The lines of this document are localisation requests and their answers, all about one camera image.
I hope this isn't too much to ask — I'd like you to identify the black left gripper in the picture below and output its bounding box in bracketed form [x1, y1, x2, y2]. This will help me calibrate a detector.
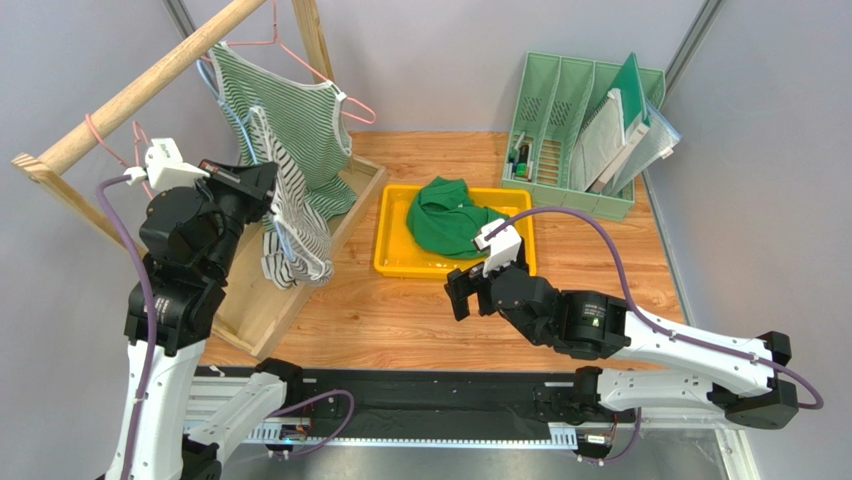
[190, 158, 279, 280]

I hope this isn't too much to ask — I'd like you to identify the black white striped tank top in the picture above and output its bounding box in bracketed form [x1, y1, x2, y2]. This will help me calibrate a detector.
[247, 106, 334, 290]

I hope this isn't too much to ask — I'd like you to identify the blue wire hanger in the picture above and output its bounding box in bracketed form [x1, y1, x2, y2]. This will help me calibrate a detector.
[195, 58, 295, 260]

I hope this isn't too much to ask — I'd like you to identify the pink wire hanger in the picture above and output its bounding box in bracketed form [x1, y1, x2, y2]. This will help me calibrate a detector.
[224, 0, 336, 84]
[84, 113, 158, 201]

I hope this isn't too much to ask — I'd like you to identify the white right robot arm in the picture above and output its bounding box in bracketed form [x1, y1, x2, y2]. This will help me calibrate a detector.
[445, 262, 799, 430]

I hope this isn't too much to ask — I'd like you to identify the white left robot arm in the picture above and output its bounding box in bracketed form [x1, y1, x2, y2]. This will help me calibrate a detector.
[106, 160, 305, 479]

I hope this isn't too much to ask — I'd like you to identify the green white striped tank top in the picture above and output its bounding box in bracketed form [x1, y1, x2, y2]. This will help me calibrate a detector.
[209, 42, 358, 220]

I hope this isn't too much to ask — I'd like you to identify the yellow plastic tray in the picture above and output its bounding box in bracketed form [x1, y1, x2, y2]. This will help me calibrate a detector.
[373, 184, 532, 281]

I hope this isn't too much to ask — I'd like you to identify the wooden clothes rack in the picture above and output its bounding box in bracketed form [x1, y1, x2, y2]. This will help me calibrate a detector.
[12, 0, 389, 359]

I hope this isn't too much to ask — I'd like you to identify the white pen in organizer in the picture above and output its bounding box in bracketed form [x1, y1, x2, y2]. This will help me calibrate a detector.
[507, 131, 526, 178]

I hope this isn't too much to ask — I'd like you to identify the white mesh document pouch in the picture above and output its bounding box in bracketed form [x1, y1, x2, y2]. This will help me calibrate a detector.
[569, 88, 626, 191]

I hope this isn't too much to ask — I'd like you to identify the green plastic file organizer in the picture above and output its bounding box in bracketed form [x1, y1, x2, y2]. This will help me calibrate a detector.
[500, 51, 636, 221]

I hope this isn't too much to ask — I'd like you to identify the clear mesh zip pouch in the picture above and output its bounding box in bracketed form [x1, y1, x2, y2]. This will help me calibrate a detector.
[602, 99, 682, 196]

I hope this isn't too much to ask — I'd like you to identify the green cover book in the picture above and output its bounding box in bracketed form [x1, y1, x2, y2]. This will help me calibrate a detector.
[586, 52, 650, 193]

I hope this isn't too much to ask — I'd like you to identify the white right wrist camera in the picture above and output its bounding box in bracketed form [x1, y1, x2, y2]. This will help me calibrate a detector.
[472, 219, 522, 277]

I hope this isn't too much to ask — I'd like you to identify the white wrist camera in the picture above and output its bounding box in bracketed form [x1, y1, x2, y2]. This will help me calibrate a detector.
[124, 138, 210, 191]
[472, 219, 522, 277]

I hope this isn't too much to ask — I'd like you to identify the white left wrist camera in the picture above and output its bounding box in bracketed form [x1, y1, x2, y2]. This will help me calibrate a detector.
[124, 138, 210, 191]

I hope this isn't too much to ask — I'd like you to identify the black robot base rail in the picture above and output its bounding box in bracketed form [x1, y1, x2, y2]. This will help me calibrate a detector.
[179, 362, 637, 444]

